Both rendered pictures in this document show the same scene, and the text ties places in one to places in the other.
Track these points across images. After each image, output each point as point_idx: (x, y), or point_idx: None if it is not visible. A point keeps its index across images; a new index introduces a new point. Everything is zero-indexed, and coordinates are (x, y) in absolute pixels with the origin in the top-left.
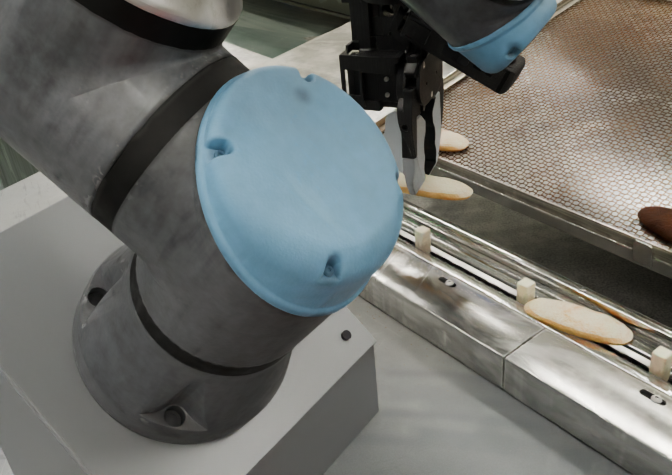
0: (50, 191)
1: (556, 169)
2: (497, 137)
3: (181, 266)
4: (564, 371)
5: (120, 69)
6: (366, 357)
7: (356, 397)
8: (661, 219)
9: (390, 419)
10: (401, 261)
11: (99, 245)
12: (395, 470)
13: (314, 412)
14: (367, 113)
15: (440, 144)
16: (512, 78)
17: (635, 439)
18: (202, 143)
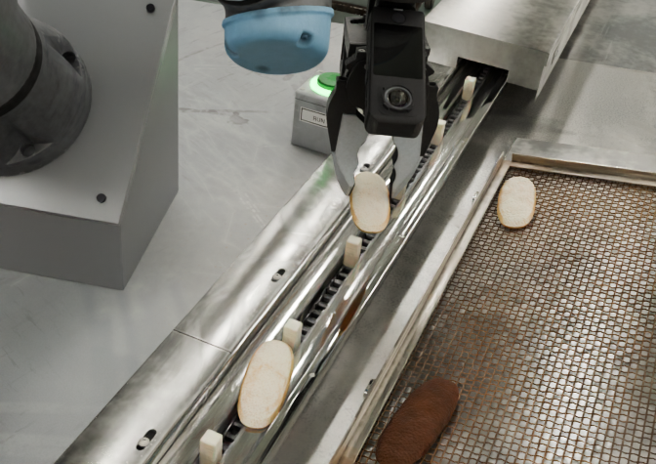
0: (336, 42)
1: (506, 303)
2: (548, 245)
3: None
4: (165, 372)
5: None
6: (107, 229)
7: (90, 251)
8: (422, 393)
9: (114, 299)
10: (298, 240)
11: (34, 13)
12: (56, 314)
13: (34, 217)
14: (548, 149)
15: (501, 206)
16: (373, 122)
17: (83, 430)
18: None
